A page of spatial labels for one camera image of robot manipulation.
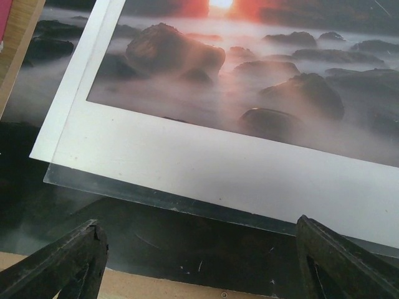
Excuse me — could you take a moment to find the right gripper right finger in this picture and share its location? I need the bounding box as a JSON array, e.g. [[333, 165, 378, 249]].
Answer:
[[296, 215, 398, 298]]

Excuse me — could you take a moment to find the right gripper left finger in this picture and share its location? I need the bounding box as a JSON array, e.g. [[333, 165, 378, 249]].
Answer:
[[1, 219, 108, 298]]

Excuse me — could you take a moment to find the sunset landscape photo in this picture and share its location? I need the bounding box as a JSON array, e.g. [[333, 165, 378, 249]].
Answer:
[[1, 1, 398, 288]]

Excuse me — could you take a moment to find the pink picture frame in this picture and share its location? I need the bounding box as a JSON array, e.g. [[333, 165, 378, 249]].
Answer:
[[1, 0, 45, 113]]

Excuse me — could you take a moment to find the brown fibreboard backing board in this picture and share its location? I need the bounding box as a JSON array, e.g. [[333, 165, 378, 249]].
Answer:
[[0, 252, 306, 299]]

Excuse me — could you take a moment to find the clear plastic glazing sheet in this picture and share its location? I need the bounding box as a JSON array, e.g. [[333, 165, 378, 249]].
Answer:
[[42, 161, 399, 259]]

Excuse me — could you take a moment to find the white paper mat border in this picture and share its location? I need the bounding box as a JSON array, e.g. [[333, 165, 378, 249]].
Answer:
[[30, 1, 398, 247]]

